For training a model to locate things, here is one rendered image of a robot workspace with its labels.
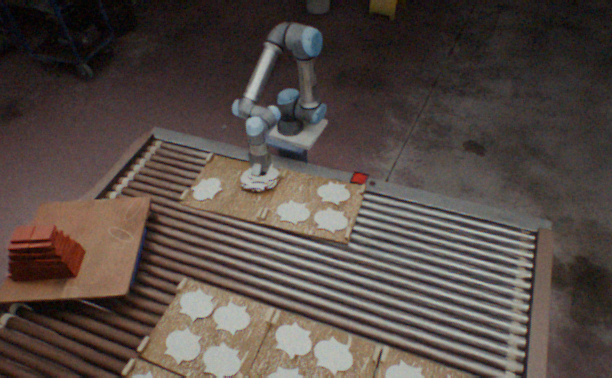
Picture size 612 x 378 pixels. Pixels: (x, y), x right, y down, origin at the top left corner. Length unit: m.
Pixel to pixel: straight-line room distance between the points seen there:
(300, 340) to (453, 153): 2.44
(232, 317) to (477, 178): 2.37
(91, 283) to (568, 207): 3.02
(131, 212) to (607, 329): 2.63
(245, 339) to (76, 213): 0.97
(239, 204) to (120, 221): 0.52
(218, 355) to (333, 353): 0.42
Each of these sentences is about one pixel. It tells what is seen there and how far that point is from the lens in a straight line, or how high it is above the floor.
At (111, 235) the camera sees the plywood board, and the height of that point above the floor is 1.04.
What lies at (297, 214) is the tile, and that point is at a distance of 2.15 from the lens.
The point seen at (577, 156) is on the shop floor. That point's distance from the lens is 4.17.
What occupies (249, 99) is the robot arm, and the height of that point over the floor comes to 1.32.
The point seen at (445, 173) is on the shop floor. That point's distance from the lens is 3.72.
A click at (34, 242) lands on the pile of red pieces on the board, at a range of 1.99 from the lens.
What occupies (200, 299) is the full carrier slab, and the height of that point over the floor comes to 0.95.
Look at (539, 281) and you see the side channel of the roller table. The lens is 2.10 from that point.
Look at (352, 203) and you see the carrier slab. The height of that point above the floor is 0.94.
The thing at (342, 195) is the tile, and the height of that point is 0.95.
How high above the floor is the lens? 2.60
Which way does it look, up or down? 47 degrees down
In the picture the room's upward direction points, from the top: 5 degrees counter-clockwise
